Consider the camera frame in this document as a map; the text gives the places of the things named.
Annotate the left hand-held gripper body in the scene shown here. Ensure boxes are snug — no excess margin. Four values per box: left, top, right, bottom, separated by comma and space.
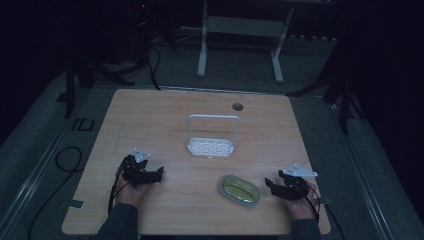
119, 147, 155, 188

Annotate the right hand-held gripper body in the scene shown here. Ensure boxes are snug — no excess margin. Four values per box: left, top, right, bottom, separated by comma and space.
277, 162, 319, 202

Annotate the person's right hand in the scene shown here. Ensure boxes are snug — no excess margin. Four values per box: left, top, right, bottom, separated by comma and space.
285, 181, 322, 222

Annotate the person's left hand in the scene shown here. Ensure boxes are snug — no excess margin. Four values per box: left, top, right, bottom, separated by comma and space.
114, 173, 152, 210

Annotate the oval grey dish yellow inside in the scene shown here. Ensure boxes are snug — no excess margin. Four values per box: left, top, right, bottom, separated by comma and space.
217, 173, 262, 209

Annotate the black tripod stand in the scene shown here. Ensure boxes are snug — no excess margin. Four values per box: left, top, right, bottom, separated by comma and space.
63, 43, 136, 120
286, 49, 368, 136

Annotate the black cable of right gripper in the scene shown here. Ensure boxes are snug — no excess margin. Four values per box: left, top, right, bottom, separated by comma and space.
303, 183, 346, 240

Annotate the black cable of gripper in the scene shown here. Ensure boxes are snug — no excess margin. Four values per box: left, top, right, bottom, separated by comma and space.
303, 183, 346, 240
107, 165, 132, 214

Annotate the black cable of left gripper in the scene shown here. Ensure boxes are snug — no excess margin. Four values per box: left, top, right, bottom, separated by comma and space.
107, 165, 132, 214

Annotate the white perforated rack with handle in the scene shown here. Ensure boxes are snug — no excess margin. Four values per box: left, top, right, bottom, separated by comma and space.
186, 113, 241, 159

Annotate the black cable on floor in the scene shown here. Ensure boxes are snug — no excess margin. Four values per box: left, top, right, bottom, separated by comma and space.
26, 145, 84, 240

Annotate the white metal desk frame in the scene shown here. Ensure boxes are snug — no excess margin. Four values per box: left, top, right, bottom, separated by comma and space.
196, 0, 296, 85

